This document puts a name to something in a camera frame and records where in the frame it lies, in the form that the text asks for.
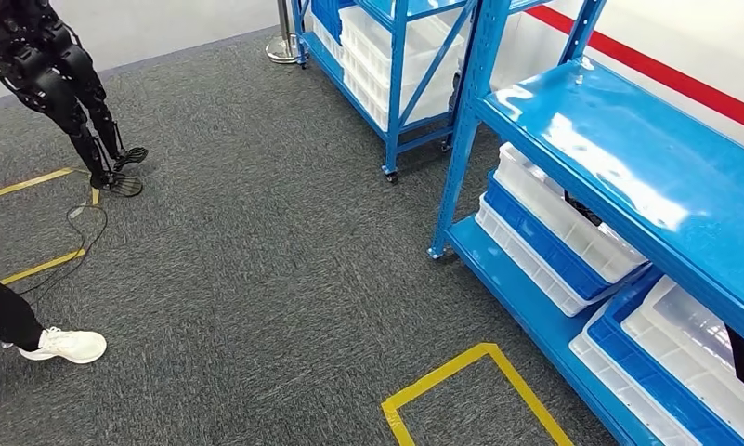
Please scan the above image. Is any blue plastic bin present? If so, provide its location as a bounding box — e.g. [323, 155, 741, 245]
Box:
[311, 0, 358, 43]
[483, 172, 654, 303]
[585, 266, 744, 446]

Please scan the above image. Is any black floor cable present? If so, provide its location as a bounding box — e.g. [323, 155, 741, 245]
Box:
[13, 202, 110, 298]

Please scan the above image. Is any chrome stanchion post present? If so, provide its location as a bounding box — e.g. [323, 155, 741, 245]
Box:
[265, 0, 301, 65]

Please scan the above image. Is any white car red stripe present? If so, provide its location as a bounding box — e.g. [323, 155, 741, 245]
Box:
[451, 0, 744, 158]

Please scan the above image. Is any blue steel shelf rack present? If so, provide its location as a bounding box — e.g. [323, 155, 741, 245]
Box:
[288, 0, 555, 185]
[426, 0, 744, 446]

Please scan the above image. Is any yellow floor tape square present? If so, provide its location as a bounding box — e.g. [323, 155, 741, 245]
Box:
[0, 167, 102, 287]

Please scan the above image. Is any person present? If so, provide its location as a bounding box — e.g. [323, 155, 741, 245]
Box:
[0, 270, 109, 365]

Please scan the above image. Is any black legged humanoid robot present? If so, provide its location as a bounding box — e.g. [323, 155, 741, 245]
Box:
[0, 0, 150, 199]

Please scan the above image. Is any short black part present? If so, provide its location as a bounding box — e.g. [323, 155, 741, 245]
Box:
[562, 190, 605, 228]

